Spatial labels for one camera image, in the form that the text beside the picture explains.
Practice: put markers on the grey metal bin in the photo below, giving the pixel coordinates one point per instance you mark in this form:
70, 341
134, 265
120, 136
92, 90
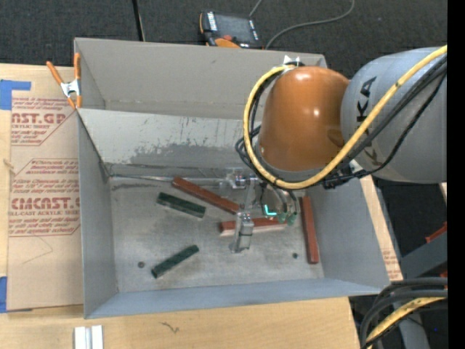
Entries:
152, 231

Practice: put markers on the brown cardboard board red print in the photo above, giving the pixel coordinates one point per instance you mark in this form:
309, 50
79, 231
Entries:
43, 195

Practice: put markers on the dark green flat block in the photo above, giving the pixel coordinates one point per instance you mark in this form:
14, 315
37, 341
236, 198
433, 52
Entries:
181, 205
174, 261

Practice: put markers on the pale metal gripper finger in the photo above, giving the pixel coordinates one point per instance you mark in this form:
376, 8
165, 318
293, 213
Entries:
236, 233
247, 236

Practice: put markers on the red-brown flat block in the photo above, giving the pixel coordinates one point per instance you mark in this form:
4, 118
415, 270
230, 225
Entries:
267, 222
309, 231
203, 194

